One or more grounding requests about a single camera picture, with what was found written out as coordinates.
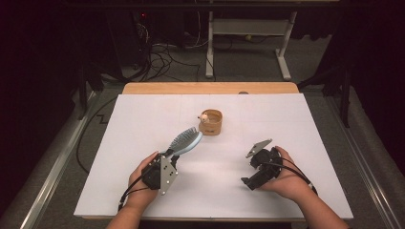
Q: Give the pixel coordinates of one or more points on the white table cover sheet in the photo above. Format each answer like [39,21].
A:
[223,165]

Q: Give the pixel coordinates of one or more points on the person's left hand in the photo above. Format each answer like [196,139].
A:
[140,178]

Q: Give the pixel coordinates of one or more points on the black stand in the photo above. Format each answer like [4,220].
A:
[84,89]
[344,95]

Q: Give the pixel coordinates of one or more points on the person's right hand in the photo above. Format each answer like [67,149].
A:
[288,181]

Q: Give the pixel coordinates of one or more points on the white metal desk frame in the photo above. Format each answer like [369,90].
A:
[248,27]

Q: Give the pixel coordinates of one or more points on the wooden table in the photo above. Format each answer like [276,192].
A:
[207,88]

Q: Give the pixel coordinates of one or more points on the light blue hairbrush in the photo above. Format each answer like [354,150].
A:
[186,141]

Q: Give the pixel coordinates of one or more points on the aluminium floor rail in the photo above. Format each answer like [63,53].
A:
[359,152]
[54,168]

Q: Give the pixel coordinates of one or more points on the black computer tower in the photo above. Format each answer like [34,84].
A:
[127,38]

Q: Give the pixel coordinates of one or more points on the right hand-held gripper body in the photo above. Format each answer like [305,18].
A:
[266,162]

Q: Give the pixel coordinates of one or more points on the tan sack-shaped cup with figurine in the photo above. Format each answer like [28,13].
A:
[211,127]

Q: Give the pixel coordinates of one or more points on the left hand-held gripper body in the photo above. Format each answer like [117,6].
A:
[159,178]

